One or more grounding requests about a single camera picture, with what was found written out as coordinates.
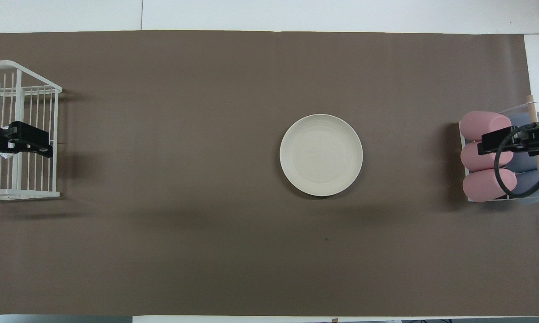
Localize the cream round plate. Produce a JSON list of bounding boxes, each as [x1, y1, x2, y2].
[[280, 114, 364, 196]]

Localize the pink plastic cup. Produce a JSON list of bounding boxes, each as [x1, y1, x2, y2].
[[459, 111, 513, 141], [460, 140, 514, 172], [462, 168, 517, 203]]

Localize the blue plastic cup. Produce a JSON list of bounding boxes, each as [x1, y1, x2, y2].
[[514, 168, 539, 205], [512, 150, 539, 172], [507, 112, 539, 143]]

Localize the brown table mat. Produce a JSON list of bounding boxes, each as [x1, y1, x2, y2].
[[0, 30, 539, 317]]

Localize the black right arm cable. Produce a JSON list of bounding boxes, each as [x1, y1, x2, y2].
[[494, 122, 539, 198]]

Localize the white wire dish rack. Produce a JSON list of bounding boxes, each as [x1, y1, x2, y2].
[[0, 60, 63, 201]]

